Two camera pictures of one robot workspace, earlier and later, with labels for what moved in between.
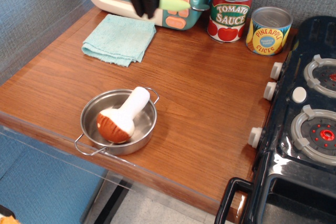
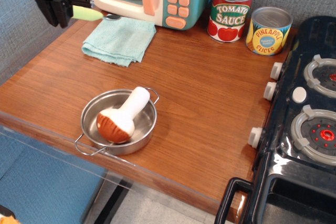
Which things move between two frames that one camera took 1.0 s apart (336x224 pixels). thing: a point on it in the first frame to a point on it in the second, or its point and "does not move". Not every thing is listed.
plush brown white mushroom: x=117 y=124 does not move
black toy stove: x=293 y=176 does not move
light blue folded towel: x=119 y=40 does not move
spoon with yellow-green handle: x=170 y=3 to x=83 y=13
